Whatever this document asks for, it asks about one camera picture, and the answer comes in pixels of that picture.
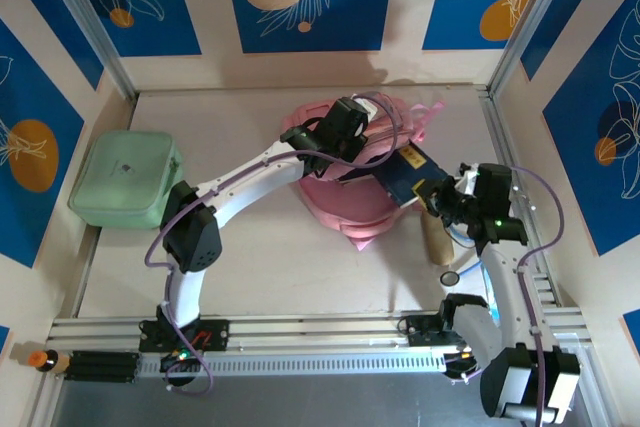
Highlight blue book yellow label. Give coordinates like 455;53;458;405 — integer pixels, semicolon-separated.
372;143;450;209

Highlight tan pencil pouch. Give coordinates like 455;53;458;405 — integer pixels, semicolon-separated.
422;206;455;267

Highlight pink backpack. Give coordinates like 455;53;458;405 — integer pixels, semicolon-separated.
282;91;446;254

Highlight blue poster beige circle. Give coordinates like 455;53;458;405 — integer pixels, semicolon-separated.
221;0;399;54

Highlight mint green zip case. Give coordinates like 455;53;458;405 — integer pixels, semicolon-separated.
67;130;185;231

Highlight grey metal plate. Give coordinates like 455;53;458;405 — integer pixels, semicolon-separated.
49;375;589;427

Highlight brown bottle orange cap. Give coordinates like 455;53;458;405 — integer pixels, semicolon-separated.
27;349;71;376

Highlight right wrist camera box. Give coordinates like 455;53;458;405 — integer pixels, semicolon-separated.
458;162;515;218

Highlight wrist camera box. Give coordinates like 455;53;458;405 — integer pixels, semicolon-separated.
458;162;515;218
319;95;372;149

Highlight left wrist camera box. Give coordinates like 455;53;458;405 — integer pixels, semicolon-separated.
319;95;372;149

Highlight aluminium side rail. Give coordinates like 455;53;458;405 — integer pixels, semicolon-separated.
480;88;559;309

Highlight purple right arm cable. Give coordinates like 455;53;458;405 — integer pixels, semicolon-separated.
444;164;566;427

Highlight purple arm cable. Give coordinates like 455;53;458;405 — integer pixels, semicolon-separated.
143;91;402;398
444;164;566;427

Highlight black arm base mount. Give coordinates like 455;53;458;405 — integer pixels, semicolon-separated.
399;314;454;348
138;319;230;354

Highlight blue floral wall poster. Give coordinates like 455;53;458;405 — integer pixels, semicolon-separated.
0;0;105;92
519;0;616;81
64;0;203;58
542;0;640;257

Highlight aluminium front rail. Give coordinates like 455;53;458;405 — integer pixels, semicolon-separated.
47;315;591;354

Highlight aluminium frame post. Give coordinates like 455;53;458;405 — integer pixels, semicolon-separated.
489;0;576;98
37;0;140;101

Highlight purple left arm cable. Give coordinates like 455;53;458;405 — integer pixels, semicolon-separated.
143;91;402;398

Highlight slotted cable tray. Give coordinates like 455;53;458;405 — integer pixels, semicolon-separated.
137;351;447;379

